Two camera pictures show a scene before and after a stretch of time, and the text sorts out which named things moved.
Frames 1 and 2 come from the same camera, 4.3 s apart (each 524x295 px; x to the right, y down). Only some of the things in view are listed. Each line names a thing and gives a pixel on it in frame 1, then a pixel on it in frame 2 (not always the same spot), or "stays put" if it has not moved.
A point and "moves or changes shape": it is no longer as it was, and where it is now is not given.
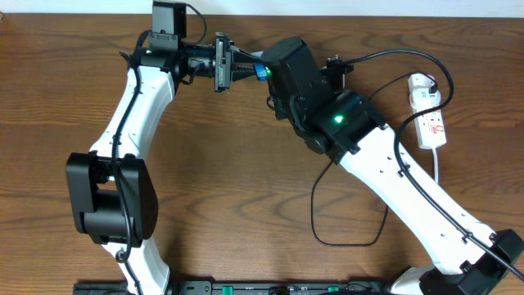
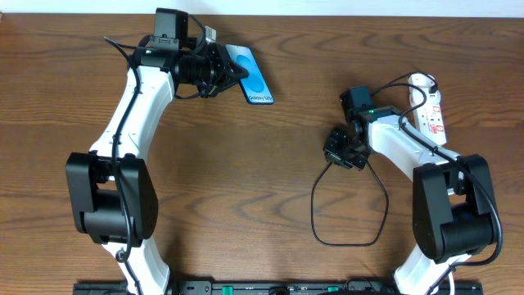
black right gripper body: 269,76 to 344,149
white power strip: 431,126 stays put
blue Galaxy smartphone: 260,70 moves or changes shape
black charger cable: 433,90 stays put
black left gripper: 222,62 to 219,70
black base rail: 238,288 stays put
